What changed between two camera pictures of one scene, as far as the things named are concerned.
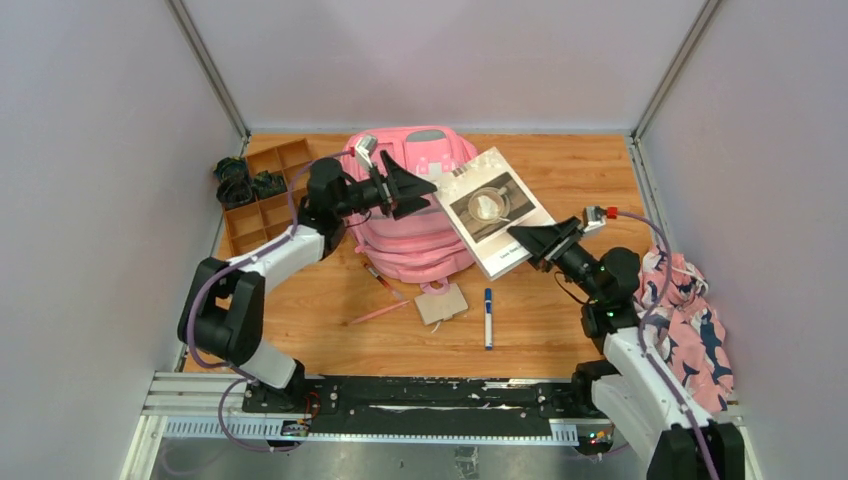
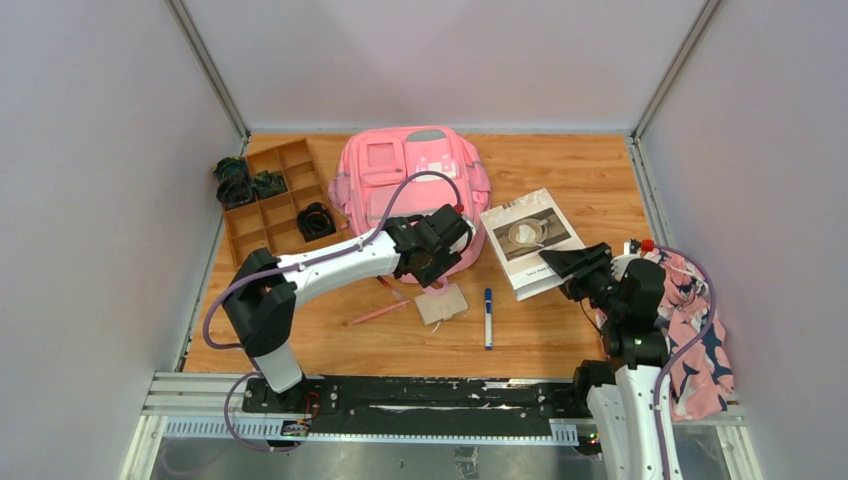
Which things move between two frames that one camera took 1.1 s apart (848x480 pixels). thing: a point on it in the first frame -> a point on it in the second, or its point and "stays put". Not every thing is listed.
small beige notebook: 439,307 stays put
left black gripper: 385,192 -> 436,263
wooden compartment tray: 243,229 stays put
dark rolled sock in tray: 266,184 stays put
